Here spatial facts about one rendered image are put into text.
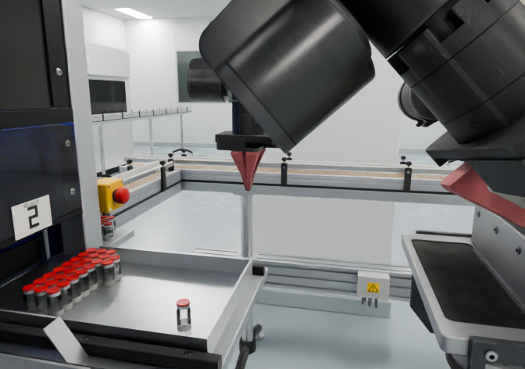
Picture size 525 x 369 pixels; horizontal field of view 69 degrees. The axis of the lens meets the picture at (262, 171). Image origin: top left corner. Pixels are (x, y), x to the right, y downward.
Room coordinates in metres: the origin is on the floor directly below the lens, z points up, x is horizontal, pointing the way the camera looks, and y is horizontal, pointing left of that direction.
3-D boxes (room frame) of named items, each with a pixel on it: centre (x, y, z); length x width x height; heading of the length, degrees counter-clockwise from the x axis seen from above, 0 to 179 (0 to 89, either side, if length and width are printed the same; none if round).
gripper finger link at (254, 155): (0.65, 0.04, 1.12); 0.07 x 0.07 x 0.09; 78
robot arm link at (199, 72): (0.65, 0.06, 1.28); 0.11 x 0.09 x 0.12; 81
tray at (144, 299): (0.62, 0.21, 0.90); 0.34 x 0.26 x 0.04; 78
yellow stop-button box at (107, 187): (0.91, 0.39, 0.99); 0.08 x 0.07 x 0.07; 78
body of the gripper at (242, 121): (0.65, 0.02, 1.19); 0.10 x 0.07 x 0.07; 78
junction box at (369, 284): (1.39, -0.44, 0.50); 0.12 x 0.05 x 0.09; 78
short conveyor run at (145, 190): (1.22, 0.47, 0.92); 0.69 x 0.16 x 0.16; 168
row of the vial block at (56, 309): (0.64, 0.32, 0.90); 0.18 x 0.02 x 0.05; 168
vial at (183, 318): (0.53, 0.12, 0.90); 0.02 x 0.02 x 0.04
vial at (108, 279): (0.67, 0.29, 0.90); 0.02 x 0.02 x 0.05
